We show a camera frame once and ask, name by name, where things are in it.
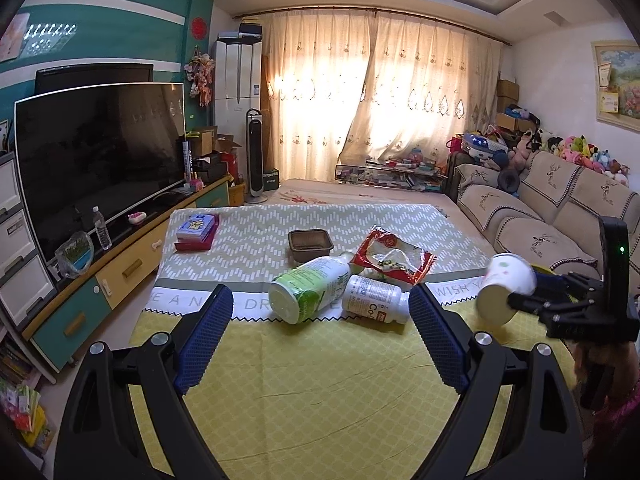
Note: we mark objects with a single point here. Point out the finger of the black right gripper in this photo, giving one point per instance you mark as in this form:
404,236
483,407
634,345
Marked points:
568,284
530,304

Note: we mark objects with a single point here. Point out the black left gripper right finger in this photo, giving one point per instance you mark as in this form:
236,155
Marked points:
540,433

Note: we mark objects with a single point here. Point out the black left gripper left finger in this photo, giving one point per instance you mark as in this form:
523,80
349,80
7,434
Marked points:
99,437

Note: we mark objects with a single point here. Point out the white paper cup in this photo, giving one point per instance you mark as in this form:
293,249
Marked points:
506,273

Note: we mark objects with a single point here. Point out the red snack bag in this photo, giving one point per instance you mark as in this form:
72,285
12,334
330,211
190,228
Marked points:
386,256

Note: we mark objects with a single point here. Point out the pink knitted sleeve forearm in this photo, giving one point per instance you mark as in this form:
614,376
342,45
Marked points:
618,419

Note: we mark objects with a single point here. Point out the yellow rimmed trash bin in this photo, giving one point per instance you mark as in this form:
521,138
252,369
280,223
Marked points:
542,272

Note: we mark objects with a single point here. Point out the right hand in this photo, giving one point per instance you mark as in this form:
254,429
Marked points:
606,374

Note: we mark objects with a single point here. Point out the beige sectional sofa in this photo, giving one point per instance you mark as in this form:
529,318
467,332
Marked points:
553,218

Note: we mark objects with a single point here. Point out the teal yellow tv cabinet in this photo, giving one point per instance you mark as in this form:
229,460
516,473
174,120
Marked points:
68,319

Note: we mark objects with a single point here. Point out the pile of plush toys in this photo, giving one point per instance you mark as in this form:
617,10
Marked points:
509,144

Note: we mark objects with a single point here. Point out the white drawer unit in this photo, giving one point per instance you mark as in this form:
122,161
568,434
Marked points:
26,285

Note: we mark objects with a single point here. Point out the low glass toy shelf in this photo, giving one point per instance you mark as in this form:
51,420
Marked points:
406,176

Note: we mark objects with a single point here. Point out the green yellow patterned tablecloth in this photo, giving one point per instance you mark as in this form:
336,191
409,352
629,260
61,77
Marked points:
332,398

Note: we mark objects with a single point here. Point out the glass bowl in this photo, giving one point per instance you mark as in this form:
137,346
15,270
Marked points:
75,255

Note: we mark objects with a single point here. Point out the clear water bottle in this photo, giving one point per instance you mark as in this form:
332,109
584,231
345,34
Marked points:
101,229

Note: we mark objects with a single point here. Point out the brown plastic tray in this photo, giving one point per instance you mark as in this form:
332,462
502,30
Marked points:
306,245

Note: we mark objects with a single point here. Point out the framed floral picture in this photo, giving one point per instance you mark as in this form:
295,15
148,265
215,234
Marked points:
617,80

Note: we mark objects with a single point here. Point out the stack of books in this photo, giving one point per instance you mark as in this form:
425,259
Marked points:
197,233

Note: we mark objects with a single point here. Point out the cream embroidered curtains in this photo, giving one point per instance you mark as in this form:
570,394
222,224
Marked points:
356,86

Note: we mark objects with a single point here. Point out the large black television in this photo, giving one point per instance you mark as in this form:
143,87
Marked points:
105,147

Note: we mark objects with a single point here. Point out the black tower fan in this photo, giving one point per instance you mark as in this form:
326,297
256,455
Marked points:
254,157

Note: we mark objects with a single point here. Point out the white standing air conditioner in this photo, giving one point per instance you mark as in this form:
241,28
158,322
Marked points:
237,87

